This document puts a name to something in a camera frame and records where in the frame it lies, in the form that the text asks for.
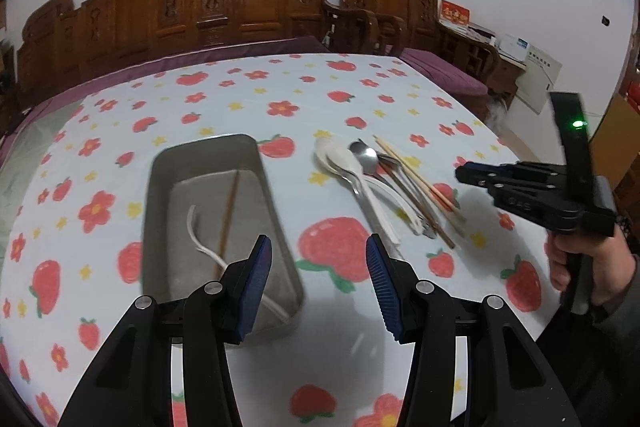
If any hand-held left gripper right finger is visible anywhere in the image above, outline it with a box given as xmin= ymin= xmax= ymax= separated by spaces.
xmin=365 ymin=233 xmax=583 ymax=427

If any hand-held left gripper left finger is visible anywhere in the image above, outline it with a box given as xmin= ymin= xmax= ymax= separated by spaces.
xmin=57 ymin=234 xmax=273 ymax=427

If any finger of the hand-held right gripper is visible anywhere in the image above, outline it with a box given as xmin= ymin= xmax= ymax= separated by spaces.
xmin=455 ymin=160 xmax=568 ymax=194
xmin=487 ymin=184 xmax=583 ymax=230

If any brown wooden chopstick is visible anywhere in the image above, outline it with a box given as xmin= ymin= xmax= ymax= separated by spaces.
xmin=212 ymin=171 xmax=242 ymax=280

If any metal fork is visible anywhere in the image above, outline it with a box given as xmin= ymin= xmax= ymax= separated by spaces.
xmin=377 ymin=154 xmax=438 ymax=240

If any thin white spoon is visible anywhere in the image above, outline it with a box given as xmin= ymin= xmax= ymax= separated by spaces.
xmin=186 ymin=204 xmax=291 ymax=323

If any dark brown chopstick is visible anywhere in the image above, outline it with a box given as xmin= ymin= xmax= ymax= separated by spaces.
xmin=382 ymin=162 xmax=457 ymax=250

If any rectangular metal tray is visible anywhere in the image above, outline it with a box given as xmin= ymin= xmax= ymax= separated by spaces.
xmin=141 ymin=133 xmax=306 ymax=348

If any metal spoon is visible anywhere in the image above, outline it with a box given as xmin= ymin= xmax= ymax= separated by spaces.
xmin=342 ymin=172 xmax=366 ymax=198
xmin=349 ymin=140 xmax=401 ymax=195

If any white ceramic spoon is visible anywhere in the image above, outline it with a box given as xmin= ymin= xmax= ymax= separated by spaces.
xmin=314 ymin=137 xmax=405 ymax=258
xmin=327 ymin=146 xmax=426 ymax=235

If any person's right forearm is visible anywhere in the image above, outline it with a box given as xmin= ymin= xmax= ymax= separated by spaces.
xmin=537 ymin=252 xmax=640 ymax=427

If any person's right hand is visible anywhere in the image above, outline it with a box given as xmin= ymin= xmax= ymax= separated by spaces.
xmin=545 ymin=234 xmax=639 ymax=309

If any cardboard box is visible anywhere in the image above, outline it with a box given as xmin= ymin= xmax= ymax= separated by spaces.
xmin=602 ymin=94 xmax=640 ymax=208

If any white plastic bag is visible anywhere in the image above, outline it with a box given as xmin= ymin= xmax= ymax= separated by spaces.
xmin=484 ymin=99 xmax=507 ymax=138

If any white leaning board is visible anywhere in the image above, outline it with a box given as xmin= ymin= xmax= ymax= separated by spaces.
xmin=515 ymin=49 xmax=563 ymax=115

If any wooden side table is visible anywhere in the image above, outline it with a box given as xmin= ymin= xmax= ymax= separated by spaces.
xmin=440 ymin=19 xmax=526 ymax=108

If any small purple seat cushion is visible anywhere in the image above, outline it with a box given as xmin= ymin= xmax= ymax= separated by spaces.
xmin=400 ymin=48 xmax=488 ymax=96

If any white box with blue label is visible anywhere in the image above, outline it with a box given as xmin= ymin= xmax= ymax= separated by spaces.
xmin=492 ymin=34 xmax=531 ymax=60

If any red gift box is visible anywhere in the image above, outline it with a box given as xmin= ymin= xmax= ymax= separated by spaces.
xmin=440 ymin=0 xmax=472 ymax=26

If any strawberry flower print tablecloth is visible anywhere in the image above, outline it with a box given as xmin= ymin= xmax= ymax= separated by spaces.
xmin=0 ymin=53 xmax=551 ymax=427

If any long purple seat cushion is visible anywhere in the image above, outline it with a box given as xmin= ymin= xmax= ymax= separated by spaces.
xmin=0 ymin=36 xmax=333 ymax=148

